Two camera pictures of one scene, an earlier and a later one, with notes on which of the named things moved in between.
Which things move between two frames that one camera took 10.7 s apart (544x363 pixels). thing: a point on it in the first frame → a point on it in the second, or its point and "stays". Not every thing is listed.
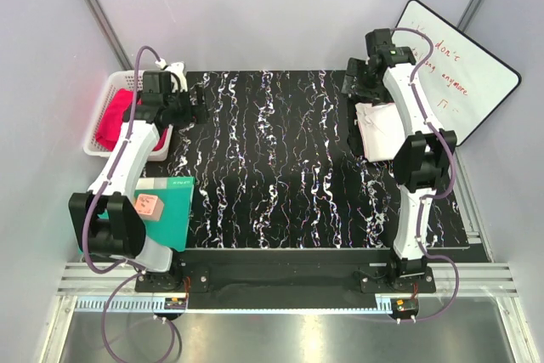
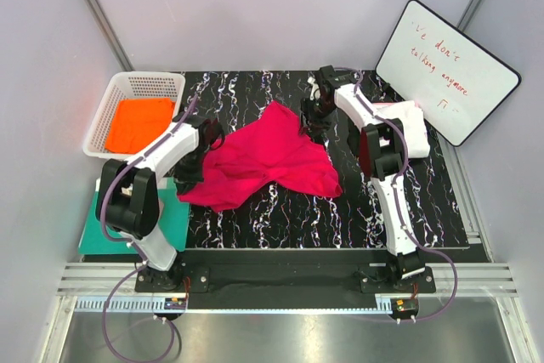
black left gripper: x=186 y=118 → x=184 y=181
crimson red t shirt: x=116 y=115 → x=274 y=147
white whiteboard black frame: x=461 y=86 stays
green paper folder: x=172 y=229 stays
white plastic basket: x=133 y=81 stays
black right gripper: x=355 y=67 → x=307 y=118
